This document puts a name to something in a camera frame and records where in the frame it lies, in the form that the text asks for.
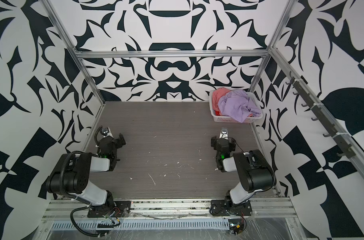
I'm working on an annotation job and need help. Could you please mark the pink t-shirt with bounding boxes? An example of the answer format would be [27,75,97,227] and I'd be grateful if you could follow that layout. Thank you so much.
[211,88,230,116]

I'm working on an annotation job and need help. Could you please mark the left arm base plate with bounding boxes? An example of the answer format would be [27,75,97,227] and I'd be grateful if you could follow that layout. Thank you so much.
[87,201,132,218]

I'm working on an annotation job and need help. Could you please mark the purple t-shirt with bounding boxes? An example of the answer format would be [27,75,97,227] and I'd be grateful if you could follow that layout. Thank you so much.
[217,90,263,123]

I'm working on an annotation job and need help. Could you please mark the wall hook rail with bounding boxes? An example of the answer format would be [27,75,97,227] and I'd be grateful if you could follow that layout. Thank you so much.
[287,73,356,159]

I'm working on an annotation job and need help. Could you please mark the aluminium frame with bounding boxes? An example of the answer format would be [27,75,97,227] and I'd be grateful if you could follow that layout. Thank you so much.
[43,1,364,180]

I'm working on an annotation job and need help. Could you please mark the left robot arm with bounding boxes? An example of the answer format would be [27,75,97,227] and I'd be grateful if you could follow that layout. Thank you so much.
[45,126,126,209]

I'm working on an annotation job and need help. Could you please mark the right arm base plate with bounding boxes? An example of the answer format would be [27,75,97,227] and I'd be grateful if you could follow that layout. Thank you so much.
[209,200,252,217]

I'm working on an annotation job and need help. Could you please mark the small electronics board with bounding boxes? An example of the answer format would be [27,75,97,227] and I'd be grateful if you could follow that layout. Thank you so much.
[228,218,247,235]

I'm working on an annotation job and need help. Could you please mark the white plastic laundry basket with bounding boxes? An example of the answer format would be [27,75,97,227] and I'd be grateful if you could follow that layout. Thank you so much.
[208,91,264,124]

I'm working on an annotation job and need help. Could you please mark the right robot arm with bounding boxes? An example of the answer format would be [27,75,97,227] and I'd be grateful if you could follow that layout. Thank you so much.
[210,128,276,207]

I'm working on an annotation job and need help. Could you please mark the white cable duct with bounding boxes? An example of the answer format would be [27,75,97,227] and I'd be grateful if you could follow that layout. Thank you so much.
[48,218,230,231]

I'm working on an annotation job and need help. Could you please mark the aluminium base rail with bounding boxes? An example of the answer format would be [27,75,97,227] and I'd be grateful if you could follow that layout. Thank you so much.
[42,196,298,221]

